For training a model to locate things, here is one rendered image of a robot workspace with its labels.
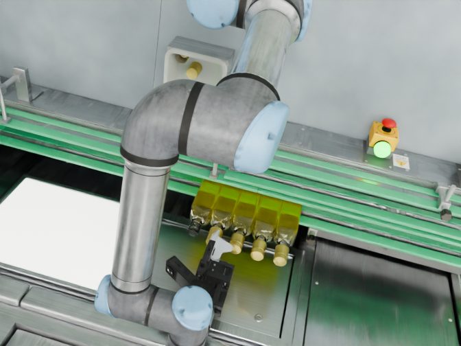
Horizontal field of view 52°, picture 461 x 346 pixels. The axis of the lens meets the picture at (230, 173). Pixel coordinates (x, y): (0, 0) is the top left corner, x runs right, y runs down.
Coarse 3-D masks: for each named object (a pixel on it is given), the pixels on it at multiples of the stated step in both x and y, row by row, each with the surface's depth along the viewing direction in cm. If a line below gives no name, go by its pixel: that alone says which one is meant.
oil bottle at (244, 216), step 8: (248, 192) 132; (240, 200) 129; (248, 200) 129; (256, 200) 130; (240, 208) 127; (248, 208) 127; (256, 208) 128; (240, 216) 124; (248, 216) 125; (232, 224) 125; (240, 224) 123; (248, 224) 123; (248, 232) 124
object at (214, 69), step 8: (168, 56) 127; (192, 56) 125; (200, 56) 125; (208, 56) 125; (168, 64) 129; (176, 64) 135; (184, 64) 135; (208, 64) 134; (216, 64) 133; (224, 64) 125; (168, 72) 130; (176, 72) 137; (184, 72) 137; (200, 72) 136; (208, 72) 135; (216, 72) 134; (224, 72) 126; (168, 80) 132; (200, 80) 137; (208, 80) 137; (216, 80) 136
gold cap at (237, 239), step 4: (232, 236) 121; (236, 236) 120; (240, 236) 120; (232, 240) 119; (236, 240) 119; (240, 240) 119; (232, 244) 118; (236, 244) 118; (240, 244) 119; (236, 248) 118; (240, 248) 118; (232, 252) 119; (236, 252) 119
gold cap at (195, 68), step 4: (192, 64) 133; (196, 64) 133; (200, 64) 134; (188, 68) 131; (192, 68) 131; (196, 68) 131; (200, 68) 133; (188, 72) 132; (192, 72) 131; (196, 72) 131; (188, 76) 132; (192, 76) 132; (196, 76) 132
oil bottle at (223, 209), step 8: (224, 184) 133; (224, 192) 131; (232, 192) 131; (240, 192) 132; (216, 200) 128; (224, 200) 128; (232, 200) 128; (216, 208) 125; (224, 208) 126; (232, 208) 126; (216, 216) 124; (224, 216) 124; (232, 216) 125; (224, 224) 124
